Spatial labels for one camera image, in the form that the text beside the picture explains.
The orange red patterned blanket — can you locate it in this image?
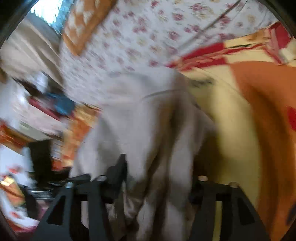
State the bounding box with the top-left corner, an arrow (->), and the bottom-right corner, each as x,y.
52,21 -> 296,241

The orange plush pillow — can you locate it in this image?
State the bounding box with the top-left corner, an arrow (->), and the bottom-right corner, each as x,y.
62,0 -> 116,56

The blue plastic bag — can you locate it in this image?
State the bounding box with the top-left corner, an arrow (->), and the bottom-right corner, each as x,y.
46,93 -> 75,116

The white floral quilt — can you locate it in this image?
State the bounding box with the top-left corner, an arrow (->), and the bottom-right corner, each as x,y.
60,1 -> 277,105

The beige jacket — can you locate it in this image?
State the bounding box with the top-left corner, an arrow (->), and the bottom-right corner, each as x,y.
70,67 -> 214,240

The beige curtain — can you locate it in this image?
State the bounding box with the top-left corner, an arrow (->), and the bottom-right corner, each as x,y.
1,13 -> 63,85

